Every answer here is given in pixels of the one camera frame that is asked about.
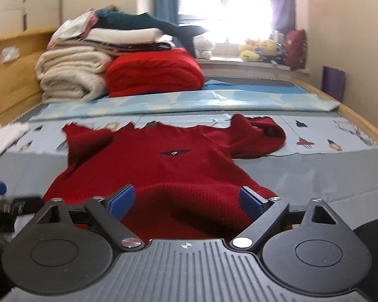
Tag cream folded blanket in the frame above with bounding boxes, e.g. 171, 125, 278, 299
35, 46, 112, 103

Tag white cloth on bed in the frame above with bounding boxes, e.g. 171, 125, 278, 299
0, 122, 30, 156

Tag dark red cushion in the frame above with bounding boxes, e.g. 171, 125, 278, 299
284, 29, 307, 70

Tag purple curtain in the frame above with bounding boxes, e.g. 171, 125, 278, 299
270, 0, 296, 35

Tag white plush toy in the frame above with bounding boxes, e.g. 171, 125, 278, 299
193, 35, 215, 60

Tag wooden bed frame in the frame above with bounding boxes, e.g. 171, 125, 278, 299
0, 28, 55, 125

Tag window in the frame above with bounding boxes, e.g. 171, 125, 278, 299
178, 0, 272, 44

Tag yellow plush toys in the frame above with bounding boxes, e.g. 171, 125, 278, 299
240, 39, 278, 62

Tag grey printed bed sheet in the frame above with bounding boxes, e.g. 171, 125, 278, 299
0, 113, 378, 239

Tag purple box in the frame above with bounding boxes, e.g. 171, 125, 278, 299
321, 66, 345, 102

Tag dark red knit sweater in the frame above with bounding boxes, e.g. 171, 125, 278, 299
44, 114, 286, 241

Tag bright red folded blanket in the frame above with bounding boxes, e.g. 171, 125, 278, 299
105, 48, 205, 97

